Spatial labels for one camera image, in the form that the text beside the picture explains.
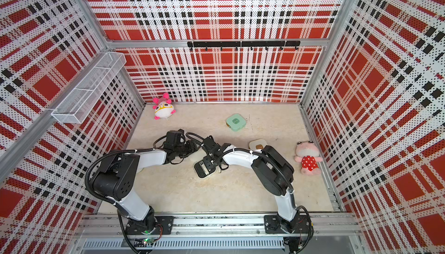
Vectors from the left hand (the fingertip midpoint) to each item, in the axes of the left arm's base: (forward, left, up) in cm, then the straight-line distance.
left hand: (201, 146), depth 96 cm
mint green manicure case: (+18, -20, -1) cm, 27 cm away
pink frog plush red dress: (-6, -58, +2) cm, 58 cm away
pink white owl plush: (+26, +27, +5) cm, 37 cm away
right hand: (-9, -8, -1) cm, 12 cm away
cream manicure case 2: (+2, -33, -2) cm, 33 cm away
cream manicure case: (-16, -5, -2) cm, 17 cm away
